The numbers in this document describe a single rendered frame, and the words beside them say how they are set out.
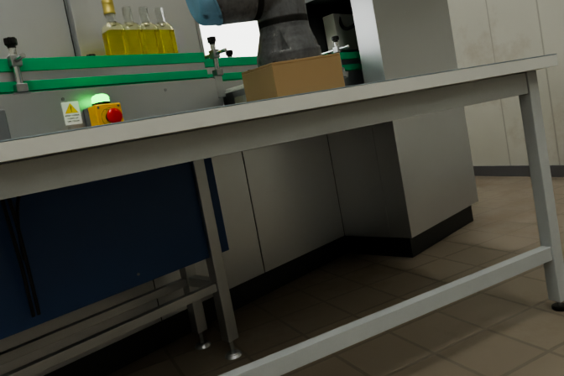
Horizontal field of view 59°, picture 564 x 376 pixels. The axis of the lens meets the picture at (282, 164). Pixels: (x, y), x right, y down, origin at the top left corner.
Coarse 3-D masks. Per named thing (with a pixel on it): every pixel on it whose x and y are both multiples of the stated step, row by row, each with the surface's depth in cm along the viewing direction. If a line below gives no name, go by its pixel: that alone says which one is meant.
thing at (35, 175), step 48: (432, 96) 127; (480, 96) 134; (528, 96) 143; (144, 144) 96; (192, 144) 100; (240, 144) 104; (528, 144) 146; (0, 192) 85; (480, 288) 134; (336, 336) 114
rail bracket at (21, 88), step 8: (8, 40) 116; (16, 40) 118; (8, 48) 117; (8, 56) 117; (16, 56) 117; (24, 56) 114; (8, 64) 118; (16, 64) 117; (16, 72) 118; (16, 80) 118; (16, 88) 117; (24, 88) 118
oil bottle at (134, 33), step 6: (126, 24) 153; (132, 24) 154; (138, 24) 156; (126, 30) 153; (132, 30) 154; (138, 30) 155; (132, 36) 154; (138, 36) 155; (132, 42) 153; (138, 42) 155; (144, 42) 157; (132, 48) 153; (138, 48) 155; (144, 48) 156; (132, 54) 154; (138, 54) 155; (144, 54) 156
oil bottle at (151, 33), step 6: (144, 24) 157; (150, 24) 159; (144, 30) 157; (150, 30) 158; (156, 30) 160; (144, 36) 157; (150, 36) 158; (156, 36) 160; (150, 42) 158; (156, 42) 159; (150, 48) 158; (156, 48) 159
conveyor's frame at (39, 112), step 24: (360, 72) 230; (0, 96) 115; (24, 96) 119; (48, 96) 122; (72, 96) 127; (120, 96) 136; (144, 96) 141; (168, 96) 146; (192, 96) 152; (216, 96) 159; (24, 120) 118; (48, 120) 122; (72, 120) 126
